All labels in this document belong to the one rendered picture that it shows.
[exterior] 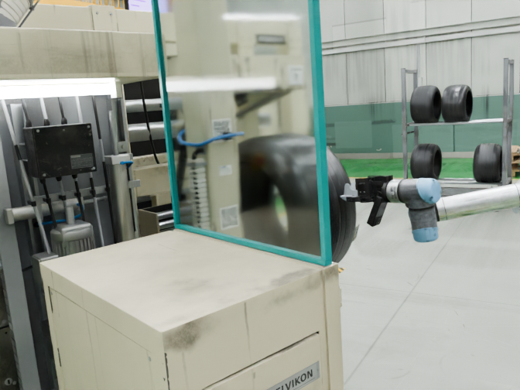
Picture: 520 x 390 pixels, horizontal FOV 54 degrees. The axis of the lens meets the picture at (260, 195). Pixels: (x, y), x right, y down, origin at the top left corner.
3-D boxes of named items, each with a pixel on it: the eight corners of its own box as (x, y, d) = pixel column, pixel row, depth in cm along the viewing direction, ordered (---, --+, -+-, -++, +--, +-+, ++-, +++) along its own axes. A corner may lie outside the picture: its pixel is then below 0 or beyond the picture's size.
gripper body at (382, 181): (367, 176, 172) (397, 174, 163) (369, 200, 173) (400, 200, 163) (352, 178, 167) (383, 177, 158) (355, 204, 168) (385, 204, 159)
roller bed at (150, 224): (163, 286, 201) (155, 213, 196) (145, 278, 212) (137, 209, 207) (204, 273, 214) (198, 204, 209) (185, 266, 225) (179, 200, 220)
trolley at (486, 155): (506, 213, 642) (508, 57, 608) (401, 208, 714) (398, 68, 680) (512, 203, 695) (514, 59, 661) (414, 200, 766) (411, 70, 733)
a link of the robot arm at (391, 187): (412, 200, 160) (396, 205, 155) (399, 201, 164) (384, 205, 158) (409, 177, 160) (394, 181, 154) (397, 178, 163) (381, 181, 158)
